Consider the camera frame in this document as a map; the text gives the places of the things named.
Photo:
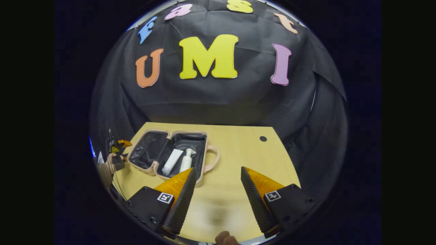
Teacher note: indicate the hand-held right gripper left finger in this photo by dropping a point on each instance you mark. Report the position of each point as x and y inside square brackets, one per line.
[184, 204]

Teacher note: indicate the beige suitcase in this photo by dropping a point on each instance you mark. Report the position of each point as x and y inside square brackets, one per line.
[150, 153]

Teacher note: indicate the black backdrop cloth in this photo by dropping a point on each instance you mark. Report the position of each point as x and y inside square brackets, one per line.
[218, 98]

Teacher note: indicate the white pump bottle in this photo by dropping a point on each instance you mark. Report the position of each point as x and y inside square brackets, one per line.
[186, 163]

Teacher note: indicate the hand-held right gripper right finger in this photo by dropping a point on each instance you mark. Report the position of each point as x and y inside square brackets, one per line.
[255, 204]

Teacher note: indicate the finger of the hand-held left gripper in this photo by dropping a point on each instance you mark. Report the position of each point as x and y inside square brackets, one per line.
[123, 143]

